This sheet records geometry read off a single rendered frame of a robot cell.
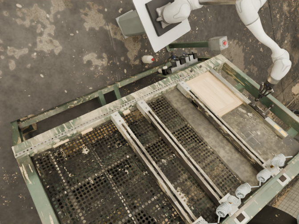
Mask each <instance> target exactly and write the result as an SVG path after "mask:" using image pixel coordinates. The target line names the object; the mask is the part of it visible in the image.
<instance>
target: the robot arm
mask: <svg viewBox="0 0 299 224"><path fill-rule="evenodd" d="M265 2H266V0H175V1H174V2H173V3H170V2H169V3H168V4H167V5H165V6H162V7H160V8H157V9H156V12H157V14H158V18H157V19H156V21H157V22H158V21H160V22H161V27H162V28H165V27H166V26H168V25H170V24H172V23H178V22H181V21H184V20H185V19H187V18H188V16H189V15H190V11H191V10H195V9H198V8H201V7H202V6H203V5H218V4H235V7H236V11H237V13H238V15H239V17H240V19H241V21H242V22H243V23H244V24H245V26H246V27H247V28H248V29H249V30H250V31H251V32H252V33H253V35H254V36H255V37H256V38H257V39H258V40H259V41H260V42H261V43H263V44H264V45H266V46H268V47H269V48H270V49H271V51H272V55H271V57H272V61H273V63H274V65H273V68H272V71H271V73H270V75H269V76H268V78H267V80H266V82H265V83H264V82H261V83H260V84H261V85H260V88H259V91H258V92H259V95H258V98H259V99H261V98H263V97H266V96H267V95H269V94H270V93H273V92H274V91H273V87H274V86H275V85H276V84H277V83H278V82H279V81H280V80H281V79H282V78H283V77H284V76H285V75H286V74H287V73H288V71H289V70H290V68H291V61H290V60H289V53H288V52H287V51H286V50H284V49H281V48H280V47H279V46H278V45H277V44H276V43H275V42H274V41H273V40H272V39H271V38H270V37H269V36H267V35H266V33H265V32H264V30H263V28H262V25H261V22H260V18H259V15H258V13H257V12H258V11H259V9H260V8H261V7H262V6H263V5H264V3H265ZM263 85H264V88H263ZM262 88H263V89H262ZM265 89H266V90H265ZM264 90H265V92H264ZM268 90H271V91H270V92H269V93H267V91H268ZM263 92H264V93H263ZM266 93H267V94H266ZM265 94H266V95H265Z"/></svg>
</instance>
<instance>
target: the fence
mask: <svg viewBox="0 0 299 224"><path fill-rule="evenodd" d="M208 72H209V73H211V74H212V75H213V76H214V77H215V78H216V79H217V80H219V81H220V82H221V83H222V84H223V85H224V86H225V87H227V88H228V89H229V90H230V91H231V92H232V93H233V94H235V95H236V96H237V97H238V98H239V99H240V100H241V101H242V102H243V104H244V105H245V106H246V107H247V108H248V109H249V110H250V111H252V112H253V113H254V114H255V115H256V116H257V117H258V118H259V119H260V120H261V121H262V122H264V123H265V124H266V125H267V126H268V127H269V128H270V129H271V130H273V131H274V132H275V133H276V134H277V135H278V136H279V137H281V138H282V139H284V138H285V137H286V136H287V135H288V134H287V133H286V132H285V131H284V130H283V131H284V132H285V133H286V135H285V136H284V135H283V134H282V133H281V132H280V131H282V129H281V128H280V127H279V126H278V125H277V124H276V123H275V122H274V121H272V120H271V119H270V118H269V117H267V118H266V119H264V118H263V117H262V116H261V115H260V114H258V113H257V112H256V111H255V110H254V109H253V108H252V107H251V106H250V105H249V103H250V101H249V100H248V99H247V98H246V97H245V96H244V95H243V94H241V93H240V92H239V91H238V90H237V89H236V88H234V87H233V86H232V85H231V84H230V83H229V82H227V81H226V80H225V79H224V78H223V77H222V76H220V75H219V74H218V73H217V72H216V71H215V70H214V69H210V70H209V71H208ZM274 125H277V126H278V127H279V128H280V129H279V130H278V129H277V128H276V127H274Z"/></svg>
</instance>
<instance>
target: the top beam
mask: <svg viewBox="0 0 299 224"><path fill-rule="evenodd" d="M298 155H299V152H298V153H296V154H295V155H294V156H293V157H292V158H291V159H290V160H289V161H287V162H286V163H285V164H289V163H290V162H291V161H292V160H294V159H295V158H296V157H297V156H298ZM285 174H286V175H287V176H288V177H289V178H290V180H289V181H288V182H287V183H286V184H285V185H284V186H283V187H282V186H281V185H280V184H279V183H278V182H277V181H275V182H274V183H273V184H272V185H271V186H270V187H269V188H268V189H266V190H265V191H264V192H263V193H262V194H261V195H260V196H259V197H258V198H257V199H256V200H254V201H253V202H252V203H251V204H250V205H249V206H248V207H247V208H246V209H245V210H244V212H245V213H246V214H247V215H248V216H249V217H250V219H249V220H248V221H247V222H246V223H245V224H247V223H248V222H249V221H250V220H251V219H252V218H253V217H254V216H255V215H256V214H257V213H258V212H259V211H260V210H261V209H262V208H263V207H264V206H265V205H266V204H267V203H268V202H270V201H271V200H272V199H273V198H274V197H275V196H276V195H277V194H278V193H279V192H280V191H281V190H282V189H283V188H284V187H285V186H286V185H287V184H288V183H289V182H290V181H291V180H292V179H293V178H294V177H295V176H296V175H298V174H299V160H298V161H297V162H296V163H294V164H293V165H292V166H291V167H290V168H289V169H288V170H287V171H286V172H285ZM272 179H273V176H271V177H270V178H269V179H267V180H266V181H265V182H264V183H263V184H262V185H261V186H260V187H258V188H257V189H256V190H255V191H254V192H253V193H252V194H251V195H249V196H248V197H247V198H246V199H245V200H244V201H243V202H242V203H246V202H247V201H248V200H249V199H250V198H252V197H253V196H254V195H255V194H256V193H257V192H258V191H259V190H260V189H262V188H263V187H264V186H265V185H266V184H267V183H268V182H269V181H270V180H272ZM242 203H241V204H242ZM229 218H230V215H229V214H228V215H227V216H226V217H225V218H224V219H223V220H222V221H220V222H219V223H218V224H223V223H224V222H225V221H226V220H227V219H229ZM229 224H236V223H235V222H234V221H231V222H230V223H229Z"/></svg>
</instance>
